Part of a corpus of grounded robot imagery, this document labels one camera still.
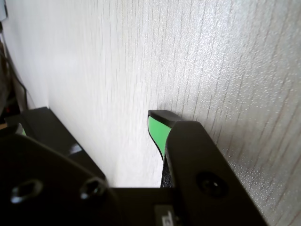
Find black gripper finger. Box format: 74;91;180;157
0;124;123;226
147;109;269;226

